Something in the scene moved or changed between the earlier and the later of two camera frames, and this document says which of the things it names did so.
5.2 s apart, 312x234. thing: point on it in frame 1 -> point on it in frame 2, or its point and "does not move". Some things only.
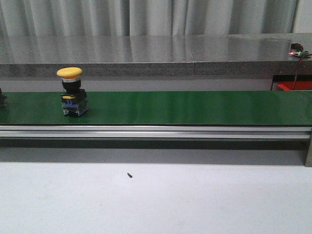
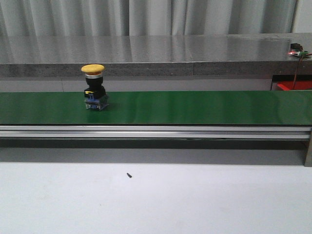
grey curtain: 19,18 does not move
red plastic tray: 289,85 does not move
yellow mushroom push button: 3,101 -> 95,96
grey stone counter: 153,55 does not move
